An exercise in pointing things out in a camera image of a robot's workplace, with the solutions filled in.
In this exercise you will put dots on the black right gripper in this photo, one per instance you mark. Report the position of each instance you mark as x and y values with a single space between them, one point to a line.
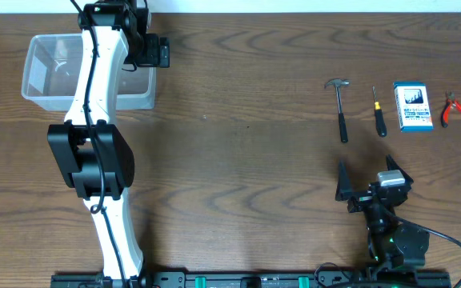
366 198

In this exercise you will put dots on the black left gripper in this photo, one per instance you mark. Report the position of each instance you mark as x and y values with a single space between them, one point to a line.
163 52

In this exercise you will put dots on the clear plastic container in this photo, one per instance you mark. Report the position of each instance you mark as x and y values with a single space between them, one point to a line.
51 71

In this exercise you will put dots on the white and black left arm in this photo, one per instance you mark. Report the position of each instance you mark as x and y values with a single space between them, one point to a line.
92 155

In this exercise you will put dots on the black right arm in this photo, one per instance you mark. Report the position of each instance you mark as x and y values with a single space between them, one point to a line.
392 243

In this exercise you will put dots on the blue white screwdriver box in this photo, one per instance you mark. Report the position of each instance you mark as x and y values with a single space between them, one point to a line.
413 107

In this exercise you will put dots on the screwdriver yellow collar black handle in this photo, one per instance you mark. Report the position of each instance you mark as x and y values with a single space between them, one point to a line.
379 120

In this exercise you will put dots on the small claw hammer black handle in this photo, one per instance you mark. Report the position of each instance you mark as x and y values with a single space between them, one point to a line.
338 83

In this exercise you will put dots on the red handled pliers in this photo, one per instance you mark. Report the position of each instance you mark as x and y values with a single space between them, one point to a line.
451 104

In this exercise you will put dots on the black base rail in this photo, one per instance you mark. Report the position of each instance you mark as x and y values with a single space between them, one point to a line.
322 278

